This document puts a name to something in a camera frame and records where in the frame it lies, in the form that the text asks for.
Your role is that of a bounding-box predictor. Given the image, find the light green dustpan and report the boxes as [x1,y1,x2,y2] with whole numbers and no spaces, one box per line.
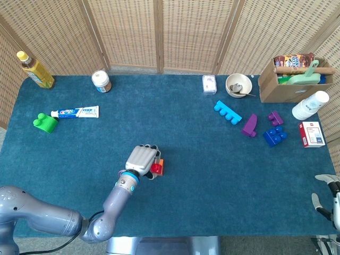
[286,59,321,85]

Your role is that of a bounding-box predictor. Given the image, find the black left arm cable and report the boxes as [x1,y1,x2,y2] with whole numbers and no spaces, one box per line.
[15,209,106,255]

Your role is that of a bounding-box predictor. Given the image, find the red and white carton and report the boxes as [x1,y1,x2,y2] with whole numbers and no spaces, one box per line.
[297,121,326,148]

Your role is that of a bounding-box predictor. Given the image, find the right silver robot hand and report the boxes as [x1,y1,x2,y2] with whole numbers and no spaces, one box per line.
[311,174,340,231]

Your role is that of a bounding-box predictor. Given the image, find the white-lidded glass jar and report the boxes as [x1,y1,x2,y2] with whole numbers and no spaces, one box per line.
[91,70,112,94]

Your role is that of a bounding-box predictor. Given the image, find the green two-stud building block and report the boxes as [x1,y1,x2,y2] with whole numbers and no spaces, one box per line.
[33,113,59,134]

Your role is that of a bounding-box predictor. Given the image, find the white blue toothpaste tube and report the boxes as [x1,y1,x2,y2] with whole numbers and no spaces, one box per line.
[50,105,100,119]

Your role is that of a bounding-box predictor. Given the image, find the small purple building block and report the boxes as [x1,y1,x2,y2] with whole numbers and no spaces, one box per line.
[267,110,284,126]

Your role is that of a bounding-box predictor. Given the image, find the brown snack bag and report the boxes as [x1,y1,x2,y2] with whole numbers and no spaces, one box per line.
[273,52,316,69]

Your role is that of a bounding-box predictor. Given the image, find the cyan four-stud long block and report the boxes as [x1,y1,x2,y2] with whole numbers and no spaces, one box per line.
[214,100,243,125]

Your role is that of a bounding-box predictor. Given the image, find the beige bowl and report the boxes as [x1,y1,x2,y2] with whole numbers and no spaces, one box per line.
[225,73,253,99]

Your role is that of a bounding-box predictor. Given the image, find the metal spoon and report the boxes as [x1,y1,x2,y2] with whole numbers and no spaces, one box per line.
[229,83,257,97]

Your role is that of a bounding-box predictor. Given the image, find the stack of white paper cups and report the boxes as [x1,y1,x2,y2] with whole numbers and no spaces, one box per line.
[292,90,330,121]

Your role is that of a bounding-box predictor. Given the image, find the clear plastic box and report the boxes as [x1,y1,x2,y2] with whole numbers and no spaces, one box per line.
[202,74,217,95]

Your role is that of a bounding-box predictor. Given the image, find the wooden rolling pin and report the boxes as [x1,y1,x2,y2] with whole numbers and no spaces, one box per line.
[274,66,336,75]

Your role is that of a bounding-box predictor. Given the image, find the purple sloped building block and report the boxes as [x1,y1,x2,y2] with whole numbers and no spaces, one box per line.
[241,113,258,138]

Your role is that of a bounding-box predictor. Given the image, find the blue four-stud building block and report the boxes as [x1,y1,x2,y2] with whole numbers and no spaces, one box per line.
[262,125,288,148]

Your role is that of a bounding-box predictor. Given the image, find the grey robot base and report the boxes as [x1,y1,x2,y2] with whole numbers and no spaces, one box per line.
[105,235,221,255]

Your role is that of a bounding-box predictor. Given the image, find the yellow tea bottle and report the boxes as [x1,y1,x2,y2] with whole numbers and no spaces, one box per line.
[16,50,56,89]

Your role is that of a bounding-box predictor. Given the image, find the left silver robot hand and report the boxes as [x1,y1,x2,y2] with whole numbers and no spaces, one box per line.
[124,144,162,181]

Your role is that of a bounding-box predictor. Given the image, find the cardboard box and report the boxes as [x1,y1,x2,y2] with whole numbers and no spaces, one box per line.
[258,58,336,104]

